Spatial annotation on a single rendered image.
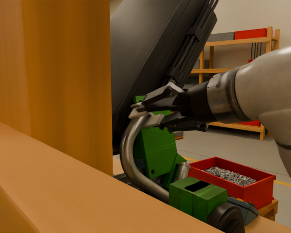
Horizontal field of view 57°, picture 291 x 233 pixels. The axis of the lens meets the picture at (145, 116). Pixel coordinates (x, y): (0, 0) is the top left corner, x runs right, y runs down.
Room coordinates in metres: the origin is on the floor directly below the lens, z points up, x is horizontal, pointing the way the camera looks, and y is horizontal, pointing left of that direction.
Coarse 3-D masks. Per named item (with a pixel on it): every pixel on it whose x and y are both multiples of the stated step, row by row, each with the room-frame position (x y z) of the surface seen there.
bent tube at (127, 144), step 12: (132, 108) 0.65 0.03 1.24; (132, 120) 0.62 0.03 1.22; (144, 120) 0.63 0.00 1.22; (132, 132) 0.60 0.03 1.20; (120, 144) 0.59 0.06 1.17; (132, 144) 0.59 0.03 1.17; (120, 156) 0.58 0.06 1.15; (132, 156) 0.58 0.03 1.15; (132, 168) 0.57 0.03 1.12; (132, 180) 0.57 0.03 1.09; (144, 180) 0.58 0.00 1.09; (156, 192) 0.59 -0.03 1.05; (168, 192) 0.62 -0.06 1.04; (168, 204) 0.61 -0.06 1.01
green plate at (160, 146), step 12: (144, 96) 0.69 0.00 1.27; (144, 132) 0.66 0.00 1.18; (156, 132) 0.69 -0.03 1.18; (168, 132) 0.71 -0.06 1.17; (144, 144) 0.65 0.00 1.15; (156, 144) 0.67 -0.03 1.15; (168, 144) 0.70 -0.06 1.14; (144, 156) 0.65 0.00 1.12; (156, 156) 0.66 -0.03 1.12; (168, 156) 0.69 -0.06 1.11; (156, 168) 0.65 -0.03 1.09; (168, 168) 0.68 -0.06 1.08
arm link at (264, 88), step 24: (288, 48) 0.37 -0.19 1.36; (240, 72) 0.41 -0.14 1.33; (264, 72) 0.37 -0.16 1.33; (288, 72) 0.34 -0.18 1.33; (240, 96) 0.40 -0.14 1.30; (264, 96) 0.36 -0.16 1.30; (288, 96) 0.34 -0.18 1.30; (264, 120) 0.38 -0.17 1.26; (288, 120) 0.35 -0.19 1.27; (288, 144) 0.38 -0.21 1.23
